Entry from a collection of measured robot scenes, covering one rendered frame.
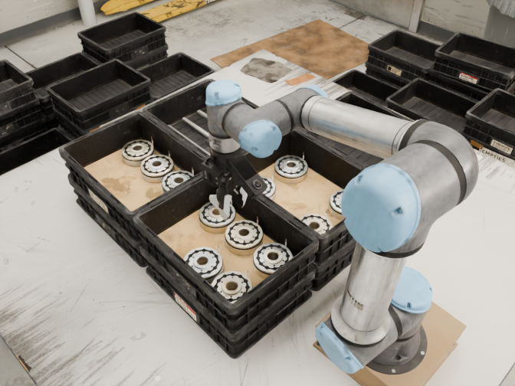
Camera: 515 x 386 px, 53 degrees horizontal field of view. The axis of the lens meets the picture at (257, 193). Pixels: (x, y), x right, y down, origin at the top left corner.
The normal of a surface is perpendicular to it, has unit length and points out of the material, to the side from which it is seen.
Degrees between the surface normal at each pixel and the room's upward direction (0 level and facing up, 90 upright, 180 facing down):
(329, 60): 0
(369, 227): 84
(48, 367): 0
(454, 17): 90
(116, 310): 0
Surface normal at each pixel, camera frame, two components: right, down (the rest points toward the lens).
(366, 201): -0.79, 0.34
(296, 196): 0.00, -0.73
